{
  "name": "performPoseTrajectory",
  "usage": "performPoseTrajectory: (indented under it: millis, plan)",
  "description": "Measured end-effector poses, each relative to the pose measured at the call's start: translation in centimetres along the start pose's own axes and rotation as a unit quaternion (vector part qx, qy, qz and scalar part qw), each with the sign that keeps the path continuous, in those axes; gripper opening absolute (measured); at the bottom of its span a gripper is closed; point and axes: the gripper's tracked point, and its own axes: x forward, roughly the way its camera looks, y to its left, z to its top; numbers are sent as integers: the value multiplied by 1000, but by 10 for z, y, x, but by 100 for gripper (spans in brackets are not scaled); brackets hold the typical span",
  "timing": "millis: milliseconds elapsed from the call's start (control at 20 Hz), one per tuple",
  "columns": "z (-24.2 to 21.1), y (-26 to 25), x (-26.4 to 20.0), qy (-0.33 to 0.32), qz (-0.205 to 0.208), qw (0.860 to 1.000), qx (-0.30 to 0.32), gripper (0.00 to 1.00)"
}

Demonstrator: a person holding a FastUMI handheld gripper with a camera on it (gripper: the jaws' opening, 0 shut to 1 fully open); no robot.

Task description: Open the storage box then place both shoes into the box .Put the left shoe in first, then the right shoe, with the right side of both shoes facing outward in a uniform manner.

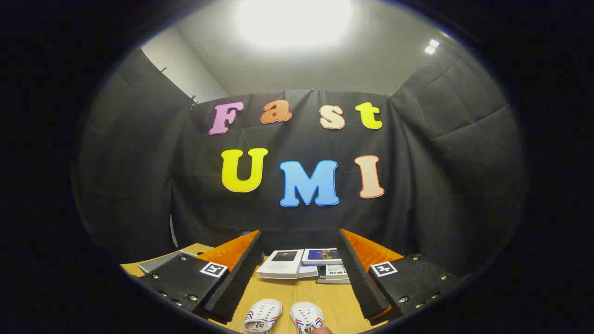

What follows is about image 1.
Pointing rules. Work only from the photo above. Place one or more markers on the white canvas shoe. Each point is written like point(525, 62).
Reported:
point(263, 314)
point(306, 315)

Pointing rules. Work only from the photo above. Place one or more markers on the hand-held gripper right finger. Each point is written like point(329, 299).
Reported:
point(359, 278)

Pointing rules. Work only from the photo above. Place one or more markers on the small ceiling spotlight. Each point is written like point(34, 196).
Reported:
point(431, 47)

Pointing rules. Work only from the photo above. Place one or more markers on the large ceiling light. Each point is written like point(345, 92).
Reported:
point(293, 21)

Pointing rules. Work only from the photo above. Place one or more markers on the black backdrop cloth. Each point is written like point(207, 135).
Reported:
point(185, 185)

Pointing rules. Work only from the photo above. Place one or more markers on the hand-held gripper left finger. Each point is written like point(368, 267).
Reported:
point(241, 278)

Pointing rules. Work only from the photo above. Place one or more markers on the book with pale green cover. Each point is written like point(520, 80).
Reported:
point(336, 272)

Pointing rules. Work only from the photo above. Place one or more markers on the book with blue picture cover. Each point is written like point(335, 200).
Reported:
point(321, 256)

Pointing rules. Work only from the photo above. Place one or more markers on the white book with dark portrait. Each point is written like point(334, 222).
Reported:
point(280, 264)

